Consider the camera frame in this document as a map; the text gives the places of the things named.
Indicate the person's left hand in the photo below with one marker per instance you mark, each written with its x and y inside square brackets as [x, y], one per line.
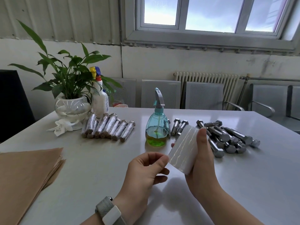
[138, 182]

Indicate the person's right hand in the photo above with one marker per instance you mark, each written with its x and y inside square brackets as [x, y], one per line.
[204, 175]

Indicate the white cling film roll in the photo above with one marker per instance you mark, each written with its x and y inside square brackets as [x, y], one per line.
[184, 152]

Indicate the pile of steel bolts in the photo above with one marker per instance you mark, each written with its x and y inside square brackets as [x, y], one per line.
[232, 138]

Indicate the row of bolts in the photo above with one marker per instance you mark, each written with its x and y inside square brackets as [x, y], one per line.
[110, 126]

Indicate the stack of brown paper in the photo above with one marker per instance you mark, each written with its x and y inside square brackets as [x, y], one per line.
[23, 180]

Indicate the person's left forearm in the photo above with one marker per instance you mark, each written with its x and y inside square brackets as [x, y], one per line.
[91, 221]

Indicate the smartwatch with grey band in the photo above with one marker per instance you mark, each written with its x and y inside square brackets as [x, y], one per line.
[109, 209]

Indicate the teal spray bottle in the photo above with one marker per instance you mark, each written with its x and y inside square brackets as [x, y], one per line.
[157, 131]

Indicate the red packet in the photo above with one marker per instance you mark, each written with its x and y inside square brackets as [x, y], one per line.
[120, 105]

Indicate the grey metal chair with armrest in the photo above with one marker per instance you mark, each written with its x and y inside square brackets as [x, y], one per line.
[204, 96]

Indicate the white spray bottle colourful nozzle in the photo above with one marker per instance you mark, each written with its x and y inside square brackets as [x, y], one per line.
[100, 103]

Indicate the crumpled white tissue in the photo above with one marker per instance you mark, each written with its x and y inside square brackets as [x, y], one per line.
[62, 127]

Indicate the clear glass plant pot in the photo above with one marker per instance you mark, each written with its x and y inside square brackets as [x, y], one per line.
[71, 108]

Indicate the grey metal bench seat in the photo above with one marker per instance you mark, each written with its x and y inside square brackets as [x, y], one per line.
[295, 100]
[267, 96]

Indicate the green leafy plant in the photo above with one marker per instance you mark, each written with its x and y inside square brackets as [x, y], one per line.
[68, 74]

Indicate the white framed window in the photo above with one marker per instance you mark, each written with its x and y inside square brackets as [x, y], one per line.
[181, 14]

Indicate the white wall radiator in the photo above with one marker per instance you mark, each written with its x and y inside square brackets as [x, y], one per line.
[208, 77]

